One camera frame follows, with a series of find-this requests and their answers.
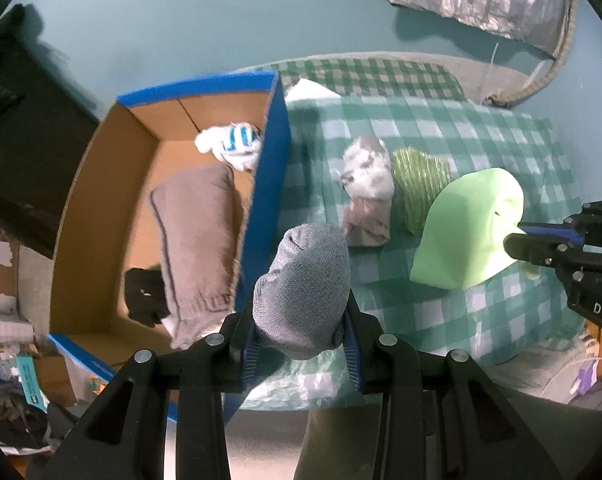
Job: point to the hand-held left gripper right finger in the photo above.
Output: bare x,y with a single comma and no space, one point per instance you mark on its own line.
411,400

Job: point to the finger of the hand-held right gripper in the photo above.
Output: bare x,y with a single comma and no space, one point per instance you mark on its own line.
571,227
556,260

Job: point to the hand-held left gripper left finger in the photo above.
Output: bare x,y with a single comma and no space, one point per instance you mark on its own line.
191,400

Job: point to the lime green cloth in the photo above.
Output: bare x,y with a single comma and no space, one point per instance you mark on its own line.
463,230

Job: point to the black sock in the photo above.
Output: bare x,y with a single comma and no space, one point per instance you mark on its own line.
143,297

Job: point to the grey sock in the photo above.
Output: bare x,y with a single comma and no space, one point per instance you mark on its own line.
303,290

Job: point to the taupe cloth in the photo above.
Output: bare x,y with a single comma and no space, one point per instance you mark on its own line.
196,240

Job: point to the blue cardboard box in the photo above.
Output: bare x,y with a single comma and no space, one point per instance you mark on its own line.
131,210

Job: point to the white blue striped sock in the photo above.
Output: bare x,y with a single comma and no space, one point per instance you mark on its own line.
236,142

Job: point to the purple object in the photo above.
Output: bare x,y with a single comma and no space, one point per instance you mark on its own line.
585,380

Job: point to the brown cardboard piece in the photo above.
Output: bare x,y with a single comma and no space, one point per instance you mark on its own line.
56,380

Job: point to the teal printed box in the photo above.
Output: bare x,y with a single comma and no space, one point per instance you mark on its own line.
31,382

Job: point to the green striped sock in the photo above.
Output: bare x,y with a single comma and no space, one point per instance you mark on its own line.
418,175

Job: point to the green checked tablecloth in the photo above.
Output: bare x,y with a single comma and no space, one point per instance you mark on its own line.
431,120

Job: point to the white brown patterned sock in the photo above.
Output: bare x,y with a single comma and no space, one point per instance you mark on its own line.
368,180

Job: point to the white paper card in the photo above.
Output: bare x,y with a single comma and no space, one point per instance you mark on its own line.
308,91

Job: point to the dark cabinet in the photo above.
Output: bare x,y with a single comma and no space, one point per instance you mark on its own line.
26,135

